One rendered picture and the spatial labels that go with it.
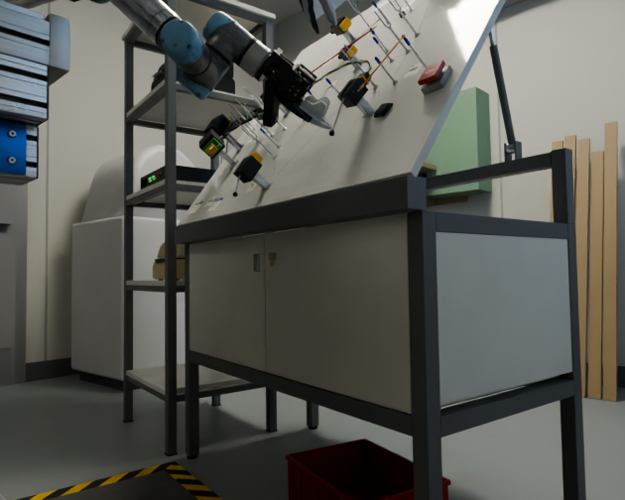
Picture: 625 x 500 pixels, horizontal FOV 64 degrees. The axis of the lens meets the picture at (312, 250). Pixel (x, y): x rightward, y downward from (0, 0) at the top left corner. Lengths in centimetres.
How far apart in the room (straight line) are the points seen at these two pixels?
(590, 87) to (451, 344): 274
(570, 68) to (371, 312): 282
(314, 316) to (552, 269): 60
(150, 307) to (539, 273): 242
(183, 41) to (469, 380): 89
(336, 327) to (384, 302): 17
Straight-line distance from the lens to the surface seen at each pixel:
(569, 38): 375
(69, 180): 396
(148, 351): 325
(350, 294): 114
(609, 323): 311
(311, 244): 125
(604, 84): 359
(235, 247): 160
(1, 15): 98
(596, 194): 328
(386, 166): 106
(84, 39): 430
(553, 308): 138
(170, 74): 215
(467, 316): 109
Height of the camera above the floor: 68
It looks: 3 degrees up
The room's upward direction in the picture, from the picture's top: 1 degrees counter-clockwise
